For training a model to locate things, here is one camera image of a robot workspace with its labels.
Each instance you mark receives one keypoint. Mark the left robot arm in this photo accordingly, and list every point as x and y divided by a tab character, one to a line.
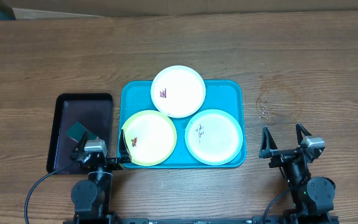
91	197

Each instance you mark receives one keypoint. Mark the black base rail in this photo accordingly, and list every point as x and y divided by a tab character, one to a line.
254	220

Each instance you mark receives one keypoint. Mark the white plate with red stain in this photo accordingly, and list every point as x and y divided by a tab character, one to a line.
178	91

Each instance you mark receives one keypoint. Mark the cardboard box at back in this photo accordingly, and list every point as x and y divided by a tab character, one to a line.
111	8

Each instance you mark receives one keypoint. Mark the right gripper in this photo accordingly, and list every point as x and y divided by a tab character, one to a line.
270	149

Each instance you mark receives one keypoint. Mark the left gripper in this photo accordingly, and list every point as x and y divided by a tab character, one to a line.
123	154

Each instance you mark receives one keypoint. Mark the light blue plate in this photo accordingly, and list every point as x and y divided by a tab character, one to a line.
214	137

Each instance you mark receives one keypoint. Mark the yellow-green plate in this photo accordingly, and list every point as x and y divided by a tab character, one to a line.
150	137

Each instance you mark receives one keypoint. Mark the green and pink sponge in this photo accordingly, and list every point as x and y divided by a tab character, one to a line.
78	131

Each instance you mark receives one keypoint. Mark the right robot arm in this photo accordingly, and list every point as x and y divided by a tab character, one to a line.
312	196

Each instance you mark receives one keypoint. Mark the black rectangular water tray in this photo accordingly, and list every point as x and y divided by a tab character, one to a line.
92	110

